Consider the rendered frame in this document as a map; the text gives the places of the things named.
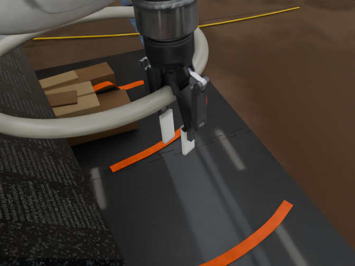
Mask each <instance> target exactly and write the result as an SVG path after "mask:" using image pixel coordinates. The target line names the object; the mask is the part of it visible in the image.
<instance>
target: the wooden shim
mask: <svg viewBox="0 0 355 266"><path fill-rule="evenodd" d="M78 79H79V77H78V76H77V74H76V73H75V71H74V70H72V71H69V72H66V73H62V74H59V75H55V76H53V77H49V78H46V79H42V80H39V82H40V84H41V86H42V89H43V90H46V89H49V88H53V87H56V86H59V85H62V84H65V83H68V82H71V81H75V80H78Z"/></svg>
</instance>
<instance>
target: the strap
mask: <svg viewBox="0 0 355 266"><path fill-rule="evenodd" d="M142 84H144V81H143V80H142V81H136V82H133V83H130V84H128V85H124V86H121V87H118V86H116V85H114V84H113V83H111V82H109V81H106V82H102V83H100V84H97V85H95V86H93V88H94V90H95V91H97V90H99V89H101V88H103V87H106V86H109V85H114V86H115V87H117V88H119V89H125V90H128V89H131V88H133V87H136V86H139V85H142ZM174 133H175V137H174V138H172V139H171V140H170V141H169V142H168V143H167V144H164V143H163V141H160V142H159V143H157V144H156V145H154V146H152V147H150V148H148V149H146V150H144V151H142V152H140V153H138V154H136V155H134V156H132V157H130V158H127V159H125V160H123V161H120V162H118V163H116V164H114V165H112V166H110V169H111V170H112V171H113V173H114V172H116V171H118V170H120V169H122V168H124V167H126V166H128V165H130V164H133V163H135V162H137V161H139V160H141V159H143V158H145V157H147V156H149V155H151V154H153V153H155V152H157V151H158V150H160V149H162V148H163V147H165V146H167V145H168V144H170V143H171V142H173V141H174V140H176V139H177V138H179V137H180V136H181V128H179V129H178V130H177V131H175V132H174ZM292 206H293V205H292V204H291V203H289V202H287V201H285V200H284V201H283V202H282V204H281V205H280V207H279V208H278V209H277V211H276V212H275V213H274V215H273V216H272V217H271V218H270V219H269V220H268V221H267V222H266V223H265V224H264V225H263V226H262V227H261V228H260V229H258V230H257V231H256V232H255V233H253V234H252V235H251V236H250V237H248V238H247V239H245V240H244V241H242V242H241V243H240V244H238V245H237V246H235V247H234V248H232V249H231V250H229V251H228V252H226V253H224V254H222V255H220V256H219V257H217V258H215V259H213V260H211V261H208V262H206V263H204V264H201V265H199V266H227V265H228V264H230V263H232V262H234V261H235V260H236V259H238V258H240V257H241V256H243V255H244V254H245V253H247V252H248V251H250V250H251V249H252V248H254V247H255V246H256V245H257V244H259V243H260V242H261V241H262V240H263V239H265V238H266V237H267V236H269V235H270V234H271V233H272V231H273V230H274V229H276V228H277V227H278V226H279V225H280V223H281V222H282V220H283V219H284V218H285V216H286V215H287V213H288V212H289V211H290V209H291V208H292Z"/></svg>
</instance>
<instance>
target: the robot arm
mask: <svg viewBox="0 0 355 266"><path fill-rule="evenodd" d="M116 1H118V0H0V35H20V34H29V33H36V32H40V31H45V30H48V29H52V28H54V27H58V26H61V25H64V24H67V23H70V22H73V21H76V20H79V19H81V18H83V17H86V16H88V15H91V14H93V13H95V12H98V11H100V10H102V9H104V8H105V7H107V6H108V5H110V4H112V3H113V2H116ZM132 3H133V8H134V14H135V21H136V27H137V30H138V32H139V34H140V35H142V36H143V40H144V47H145V54H146V57H144V58H142V59H140V60H139V61H138V65H139V67H140V70H141V72H142V75H143V81H144V87H145V93H146V96H147V95H149V94H151V93H153V92H155V91H156V90H158V89H160V88H162V87H163V86H165V85H167V86H170V87H171V89H172V92H173V95H174V96H176V99H177V102H178V105H179V109H180V113H181V117H182V121H183V125H182V126H181V127H180V128H181V142H182V154H183V155H184V156H185V155H186V154H188V153H189V152H190V151H191V150H192V149H193V148H194V139H195V138H196V137H197V130H199V129H200V128H201V127H202V126H203V125H204V124H205V123H206V108H207V87H208V85H209V82H210V79H209V78H208V77H207V76H205V77H203V78H201V77H200V76H199V75H198V74H196V73H195V68H194V66H193V63H192V59H193V55H194V31H195V30H196V29H197V27H198V24H199V12H198V0H132ZM191 90H192V91H191ZM169 105H170V104H169ZM169 105H167V106H166V107H164V108H162V109H161V110H159V111H157V112H156V114H157V115H158V123H159V125H160V126H161V132H162V139H163V143H164V144H167V143H168V142H169V141H170V140H171V139H172V138H174V137H175V133H174V123H173V112H172V109H170V108H169V107H170V106H171V105H170V106H169ZM168 108H169V109H168ZM167 109H168V110H167Z"/></svg>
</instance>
